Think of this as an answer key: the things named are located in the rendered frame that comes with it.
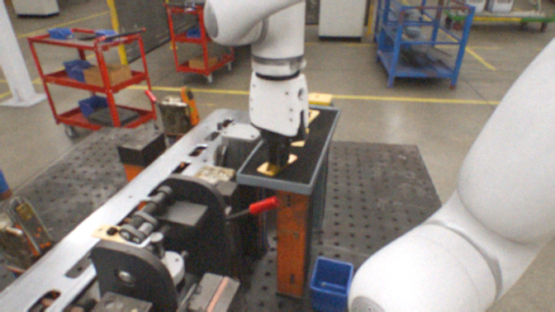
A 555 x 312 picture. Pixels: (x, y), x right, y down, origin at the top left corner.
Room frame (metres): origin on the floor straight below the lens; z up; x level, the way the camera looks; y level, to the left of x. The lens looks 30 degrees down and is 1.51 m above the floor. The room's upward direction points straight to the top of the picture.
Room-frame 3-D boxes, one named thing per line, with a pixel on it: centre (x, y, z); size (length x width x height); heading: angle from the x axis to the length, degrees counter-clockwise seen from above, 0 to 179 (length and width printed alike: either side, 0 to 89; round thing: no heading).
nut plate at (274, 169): (0.59, 0.01, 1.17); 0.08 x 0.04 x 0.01; 145
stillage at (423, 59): (4.93, -1.81, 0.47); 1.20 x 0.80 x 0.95; 174
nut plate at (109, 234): (0.57, 0.35, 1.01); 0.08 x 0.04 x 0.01; 73
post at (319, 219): (0.95, -0.11, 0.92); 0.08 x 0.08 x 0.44; 74
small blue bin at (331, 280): (0.65, -0.13, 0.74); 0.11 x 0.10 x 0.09; 164
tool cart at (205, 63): (4.76, 0.99, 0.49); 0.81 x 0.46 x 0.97; 161
